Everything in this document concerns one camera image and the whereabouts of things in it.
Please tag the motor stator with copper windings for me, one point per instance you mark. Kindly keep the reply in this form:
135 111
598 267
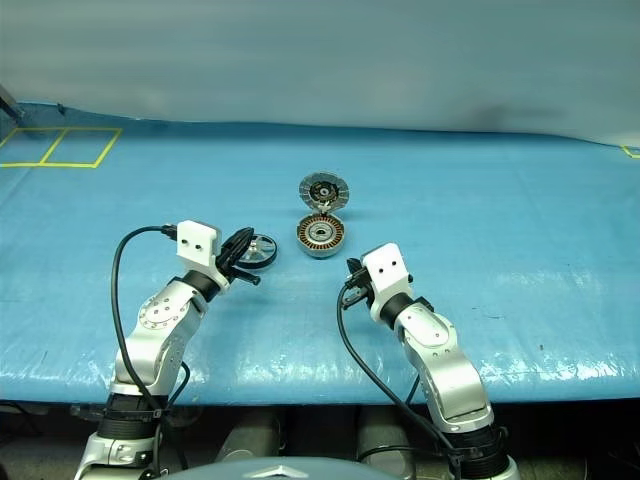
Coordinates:
320 240

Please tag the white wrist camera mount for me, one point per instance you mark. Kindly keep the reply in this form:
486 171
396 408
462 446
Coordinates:
385 270
197 240

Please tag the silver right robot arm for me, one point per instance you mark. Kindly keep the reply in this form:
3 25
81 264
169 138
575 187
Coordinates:
450 370

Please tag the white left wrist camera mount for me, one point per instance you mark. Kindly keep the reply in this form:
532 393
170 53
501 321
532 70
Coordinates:
197 240

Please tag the silver finned motor cover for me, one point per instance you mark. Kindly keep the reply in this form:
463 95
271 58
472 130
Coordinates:
323 191

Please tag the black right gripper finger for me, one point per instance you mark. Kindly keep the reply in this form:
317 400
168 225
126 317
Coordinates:
359 299

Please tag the grey robot torso shell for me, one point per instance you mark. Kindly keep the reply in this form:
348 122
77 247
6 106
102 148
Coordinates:
280 472

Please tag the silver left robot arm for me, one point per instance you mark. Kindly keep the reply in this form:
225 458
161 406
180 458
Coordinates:
150 320

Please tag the grey rounded cylinder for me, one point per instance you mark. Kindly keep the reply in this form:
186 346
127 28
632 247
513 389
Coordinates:
250 435
385 435

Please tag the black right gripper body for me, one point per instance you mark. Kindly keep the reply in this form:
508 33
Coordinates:
360 282

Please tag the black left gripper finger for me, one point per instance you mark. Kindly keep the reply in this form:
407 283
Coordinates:
247 255
239 239

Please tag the dark metal frame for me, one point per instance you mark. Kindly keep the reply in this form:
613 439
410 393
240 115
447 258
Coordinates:
7 102

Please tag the blue table cover sheet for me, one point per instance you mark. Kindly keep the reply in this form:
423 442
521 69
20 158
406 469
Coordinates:
450 225

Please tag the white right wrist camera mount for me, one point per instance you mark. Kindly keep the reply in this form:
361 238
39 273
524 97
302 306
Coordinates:
385 270

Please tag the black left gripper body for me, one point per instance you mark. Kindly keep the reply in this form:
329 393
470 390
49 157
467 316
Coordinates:
235 272

